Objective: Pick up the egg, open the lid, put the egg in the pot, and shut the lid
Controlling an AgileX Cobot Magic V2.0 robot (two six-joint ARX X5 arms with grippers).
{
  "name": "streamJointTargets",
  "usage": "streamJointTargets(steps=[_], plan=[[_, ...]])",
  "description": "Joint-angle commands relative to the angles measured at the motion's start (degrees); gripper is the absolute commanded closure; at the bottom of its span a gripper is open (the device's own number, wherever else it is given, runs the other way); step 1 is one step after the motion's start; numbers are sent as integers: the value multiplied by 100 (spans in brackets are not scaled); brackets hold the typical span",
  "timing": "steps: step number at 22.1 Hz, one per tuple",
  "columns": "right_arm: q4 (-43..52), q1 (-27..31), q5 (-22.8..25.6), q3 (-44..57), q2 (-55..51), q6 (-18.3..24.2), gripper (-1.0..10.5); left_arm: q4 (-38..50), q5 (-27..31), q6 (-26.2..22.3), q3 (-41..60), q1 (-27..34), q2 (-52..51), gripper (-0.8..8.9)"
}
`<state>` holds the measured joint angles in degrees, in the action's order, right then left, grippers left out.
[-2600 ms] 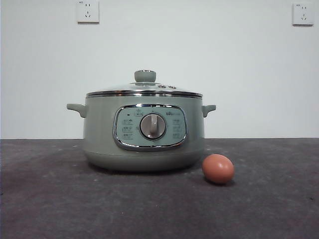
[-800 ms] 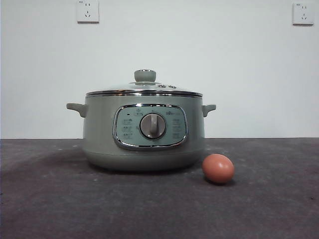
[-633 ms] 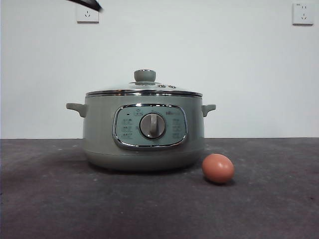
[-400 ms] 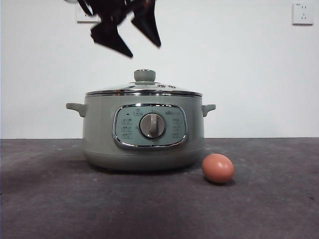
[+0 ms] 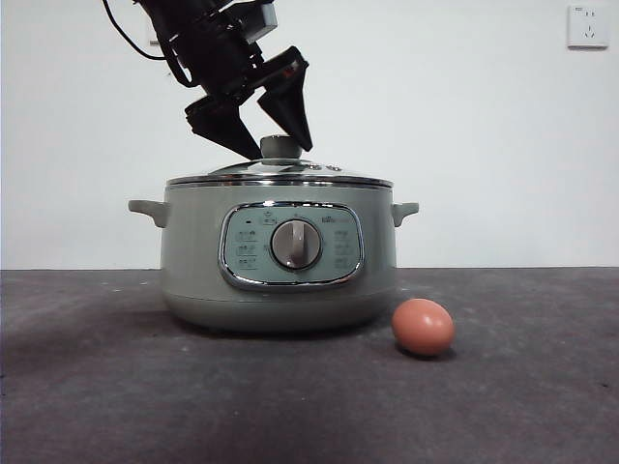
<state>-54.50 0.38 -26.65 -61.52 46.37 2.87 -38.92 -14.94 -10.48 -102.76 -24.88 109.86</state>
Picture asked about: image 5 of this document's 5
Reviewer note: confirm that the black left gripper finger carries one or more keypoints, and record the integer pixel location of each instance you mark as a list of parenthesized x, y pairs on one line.
[(290, 108), (220, 123)]

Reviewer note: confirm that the glass pot lid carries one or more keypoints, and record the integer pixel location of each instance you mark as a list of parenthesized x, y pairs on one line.
[(280, 169)]

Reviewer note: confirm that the brown egg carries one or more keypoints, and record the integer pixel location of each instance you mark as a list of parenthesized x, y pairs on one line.
[(423, 327)]

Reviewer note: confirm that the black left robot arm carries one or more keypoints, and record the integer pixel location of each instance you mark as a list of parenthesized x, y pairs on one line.
[(179, 14)]

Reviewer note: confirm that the pale green electric pot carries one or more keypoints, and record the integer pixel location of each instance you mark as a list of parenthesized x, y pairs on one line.
[(290, 290)]

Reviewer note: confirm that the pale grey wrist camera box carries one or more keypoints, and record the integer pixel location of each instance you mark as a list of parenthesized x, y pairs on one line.
[(261, 21)]

